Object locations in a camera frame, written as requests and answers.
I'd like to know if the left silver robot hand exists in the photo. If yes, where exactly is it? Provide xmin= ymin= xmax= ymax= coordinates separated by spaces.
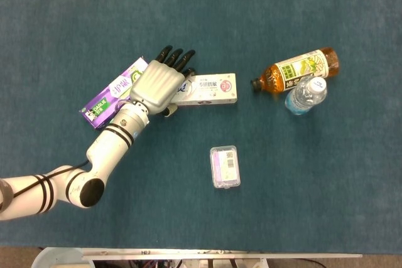
xmin=129 ymin=45 xmax=197 ymax=118

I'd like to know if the white toothpaste box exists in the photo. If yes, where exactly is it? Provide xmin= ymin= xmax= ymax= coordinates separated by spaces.
xmin=171 ymin=72 xmax=238 ymax=108

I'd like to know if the aluminium frame rail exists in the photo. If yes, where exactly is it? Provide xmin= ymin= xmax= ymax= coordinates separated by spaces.
xmin=80 ymin=247 xmax=364 ymax=262

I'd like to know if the cable bundle under rail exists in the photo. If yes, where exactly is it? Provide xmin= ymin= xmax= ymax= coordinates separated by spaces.
xmin=125 ymin=259 xmax=183 ymax=268

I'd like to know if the pale round tub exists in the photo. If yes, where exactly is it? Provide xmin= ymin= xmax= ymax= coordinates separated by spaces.
xmin=30 ymin=247 xmax=95 ymax=268

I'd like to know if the purple toothpaste box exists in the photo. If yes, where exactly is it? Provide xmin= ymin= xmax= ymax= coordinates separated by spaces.
xmin=78 ymin=56 xmax=150 ymax=131

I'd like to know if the clear plastic box barcode label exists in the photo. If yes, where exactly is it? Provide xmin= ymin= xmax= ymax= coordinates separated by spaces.
xmin=209 ymin=144 xmax=241 ymax=190

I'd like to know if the clear water bottle blue label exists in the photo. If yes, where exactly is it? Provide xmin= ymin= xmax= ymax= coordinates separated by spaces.
xmin=284 ymin=76 xmax=328 ymax=116

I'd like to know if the amber tea bottle green label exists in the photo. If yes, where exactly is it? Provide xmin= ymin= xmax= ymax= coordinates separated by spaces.
xmin=250 ymin=46 xmax=340 ymax=94

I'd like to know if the teal felt table cloth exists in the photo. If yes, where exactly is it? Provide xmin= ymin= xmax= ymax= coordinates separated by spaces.
xmin=0 ymin=0 xmax=402 ymax=255

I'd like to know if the thin black cable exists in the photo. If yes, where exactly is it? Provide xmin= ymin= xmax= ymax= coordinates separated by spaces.
xmin=293 ymin=258 xmax=327 ymax=268

